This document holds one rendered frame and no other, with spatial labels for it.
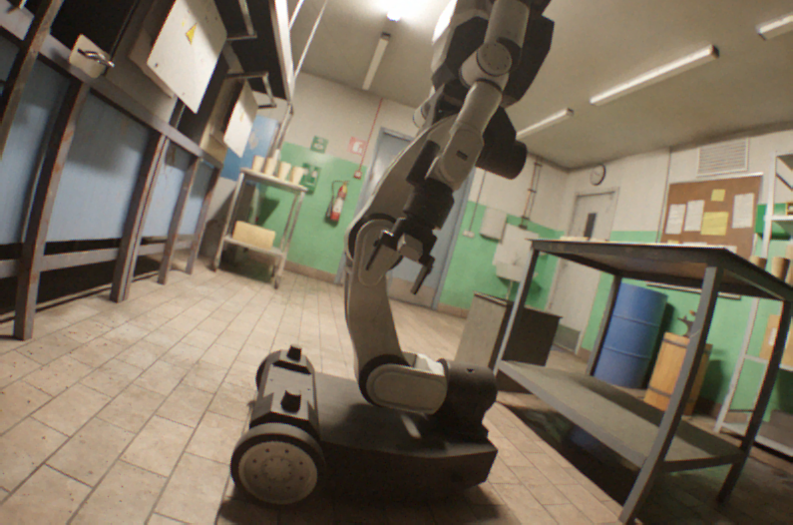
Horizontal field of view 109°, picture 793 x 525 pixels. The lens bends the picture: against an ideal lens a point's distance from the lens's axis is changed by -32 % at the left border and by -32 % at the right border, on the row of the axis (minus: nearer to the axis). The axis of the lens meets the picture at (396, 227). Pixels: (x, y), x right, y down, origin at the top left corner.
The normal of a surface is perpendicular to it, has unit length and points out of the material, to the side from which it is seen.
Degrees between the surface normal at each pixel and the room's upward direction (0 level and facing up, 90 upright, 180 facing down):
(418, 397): 90
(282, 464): 90
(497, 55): 90
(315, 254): 90
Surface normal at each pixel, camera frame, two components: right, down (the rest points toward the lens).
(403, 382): 0.22, 0.00
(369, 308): 0.07, 0.41
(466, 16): -0.10, 0.77
